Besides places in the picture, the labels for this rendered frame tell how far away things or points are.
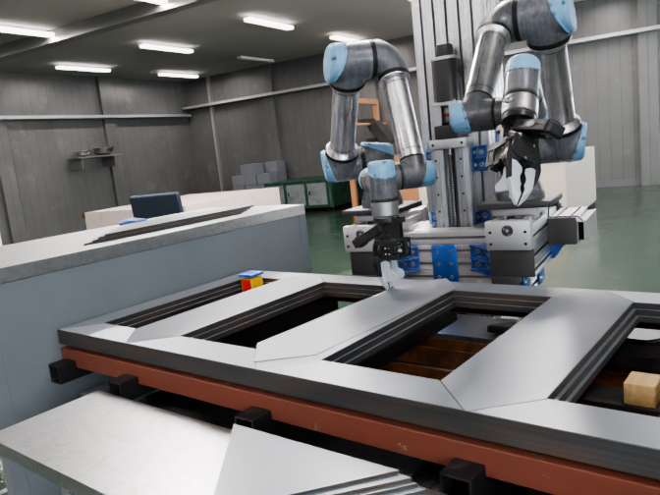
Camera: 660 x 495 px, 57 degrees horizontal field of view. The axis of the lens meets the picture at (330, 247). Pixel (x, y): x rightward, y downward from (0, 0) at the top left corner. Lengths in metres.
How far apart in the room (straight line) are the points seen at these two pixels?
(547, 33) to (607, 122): 10.74
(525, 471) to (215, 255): 1.49
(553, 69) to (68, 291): 1.50
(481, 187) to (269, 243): 0.83
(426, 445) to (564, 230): 1.25
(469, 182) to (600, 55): 10.48
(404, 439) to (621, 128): 11.63
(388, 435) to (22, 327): 1.12
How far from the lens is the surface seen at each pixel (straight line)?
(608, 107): 12.51
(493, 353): 1.19
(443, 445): 1.01
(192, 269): 2.13
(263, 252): 2.36
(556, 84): 1.89
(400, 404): 1.02
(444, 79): 2.18
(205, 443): 1.21
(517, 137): 1.31
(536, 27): 1.79
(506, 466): 0.98
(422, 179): 1.78
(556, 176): 7.58
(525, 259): 1.94
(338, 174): 2.15
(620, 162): 12.52
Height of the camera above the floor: 1.26
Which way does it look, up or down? 9 degrees down
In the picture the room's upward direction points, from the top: 6 degrees counter-clockwise
